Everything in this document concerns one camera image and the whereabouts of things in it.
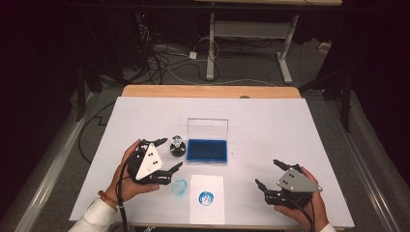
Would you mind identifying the blue ink pad clear case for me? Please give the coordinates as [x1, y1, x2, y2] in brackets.
[187, 117, 230, 166]

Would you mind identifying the single black floor cable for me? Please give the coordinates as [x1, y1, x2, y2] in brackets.
[77, 101, 117, 164]

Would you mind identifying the wooden table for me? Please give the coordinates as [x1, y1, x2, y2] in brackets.
[76, 84, 347, 232]

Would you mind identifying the black metal stand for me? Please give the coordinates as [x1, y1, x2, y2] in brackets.
[75, 64, 104, 123]
[298, 61, 354, 133]

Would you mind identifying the crystal knob stamp black base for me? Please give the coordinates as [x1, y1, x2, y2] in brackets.
[169, 134, 188, 158]

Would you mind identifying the red bead bracelet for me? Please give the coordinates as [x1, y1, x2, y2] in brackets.
[98, 189, 120, 209]

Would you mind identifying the white metal frame desk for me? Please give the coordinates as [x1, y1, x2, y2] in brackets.
[194, 0, 343, 85]

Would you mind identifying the person's left hand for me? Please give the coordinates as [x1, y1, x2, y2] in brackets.
[104, 138, 161, 204]

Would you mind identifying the person's right hand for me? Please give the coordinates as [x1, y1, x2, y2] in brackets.
[274, 166, 329, 232]

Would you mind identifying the aluminium floor rail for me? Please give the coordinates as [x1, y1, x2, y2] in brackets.
[14, 91, 98, 232]
[325, 96, 402, 232]

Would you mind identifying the white floor cable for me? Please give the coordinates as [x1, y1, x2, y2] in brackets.
[161, 66, 278, 88]

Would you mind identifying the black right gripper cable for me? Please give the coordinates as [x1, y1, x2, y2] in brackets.
[286, 196, 317, 232]

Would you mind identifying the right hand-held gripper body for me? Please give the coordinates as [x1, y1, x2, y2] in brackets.
[264, 166, 324, 209]

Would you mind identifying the small white paper sheet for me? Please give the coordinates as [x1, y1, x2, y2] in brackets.
[189, 174, 226, 225]

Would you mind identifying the dark curtain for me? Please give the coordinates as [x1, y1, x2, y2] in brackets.
[0, 0, 81, 207]
[335, 0, 410, 188]

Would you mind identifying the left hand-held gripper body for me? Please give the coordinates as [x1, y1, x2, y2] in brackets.
[127, 139, 172, 186]

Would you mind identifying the black floor cable bundle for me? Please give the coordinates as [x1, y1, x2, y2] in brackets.
[134, 13, 220, 85]

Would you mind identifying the large white table cover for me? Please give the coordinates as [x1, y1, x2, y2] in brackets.
[69, 96, 356, 228]

